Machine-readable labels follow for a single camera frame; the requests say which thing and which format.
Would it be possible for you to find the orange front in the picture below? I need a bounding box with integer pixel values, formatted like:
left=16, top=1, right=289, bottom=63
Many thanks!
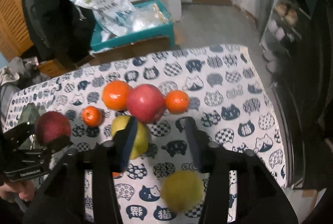
left=112, top=172, right=124, bottom=179

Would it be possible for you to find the dark red apple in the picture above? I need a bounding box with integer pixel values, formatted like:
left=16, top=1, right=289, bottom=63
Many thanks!
left=34, top=111, right=71, bottom=145

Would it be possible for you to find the green pear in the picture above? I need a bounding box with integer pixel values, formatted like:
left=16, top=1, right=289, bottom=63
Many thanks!
left=111, top=115, right=149, bottom=160

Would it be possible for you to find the yellow apple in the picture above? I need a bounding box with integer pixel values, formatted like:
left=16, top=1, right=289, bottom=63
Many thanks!
left=161, top=171, right=204, bottom=213

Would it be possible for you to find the small mandarin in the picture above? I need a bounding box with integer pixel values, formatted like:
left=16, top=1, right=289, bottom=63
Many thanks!
left=165, top=90, right=190, bottom=114
left=81, top=106, right=103, bottom=127

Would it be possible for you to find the large orange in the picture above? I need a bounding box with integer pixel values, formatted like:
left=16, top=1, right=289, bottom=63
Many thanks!
left=102, top=80, right=132, bottom=111

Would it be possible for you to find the person left hand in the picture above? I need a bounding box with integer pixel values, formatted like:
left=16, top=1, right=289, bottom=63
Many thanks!
left=1, top=180, right=35, bottom=202

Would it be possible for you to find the green ceramic bowl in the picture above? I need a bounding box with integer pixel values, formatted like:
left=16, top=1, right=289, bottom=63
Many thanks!
left=17, top=103, right=45, bottom=150

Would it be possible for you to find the pile of grey clothes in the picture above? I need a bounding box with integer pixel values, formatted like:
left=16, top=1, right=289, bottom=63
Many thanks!
left=1, top=57, right=50, bottom=118

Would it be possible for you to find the cat pattern tablecloth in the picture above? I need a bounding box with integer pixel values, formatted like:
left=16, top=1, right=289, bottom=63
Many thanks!
left=4, top=44, right=287, bottom=223

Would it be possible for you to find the wooden louvered wardrobe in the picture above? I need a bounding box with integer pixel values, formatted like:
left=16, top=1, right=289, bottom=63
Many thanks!
left=0, top=0, right=33, bottom=61

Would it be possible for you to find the brown cardboard box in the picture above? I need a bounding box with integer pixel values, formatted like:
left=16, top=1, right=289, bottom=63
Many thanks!
left=89, top=36, right=172, bottom=66

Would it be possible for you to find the black hanging coat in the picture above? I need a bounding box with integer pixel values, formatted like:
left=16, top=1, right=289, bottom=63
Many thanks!
left=22, top=0, right=95, bottom=65

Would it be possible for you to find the teal cardboard box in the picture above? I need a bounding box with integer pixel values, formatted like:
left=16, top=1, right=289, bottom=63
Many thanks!
left=90, top=0, right=175, bottom=53

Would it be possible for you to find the white rice bag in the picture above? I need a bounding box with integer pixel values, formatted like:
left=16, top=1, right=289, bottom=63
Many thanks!
left=69, top=0, right=135, bottom=36

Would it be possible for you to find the clear plastic bag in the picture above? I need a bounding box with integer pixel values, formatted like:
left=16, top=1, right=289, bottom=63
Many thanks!
left=130, top=3, right=170, bottom=32

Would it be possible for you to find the shoe rack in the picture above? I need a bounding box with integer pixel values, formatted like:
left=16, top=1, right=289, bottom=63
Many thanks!
left=260, top=0, right=317, bottom=74

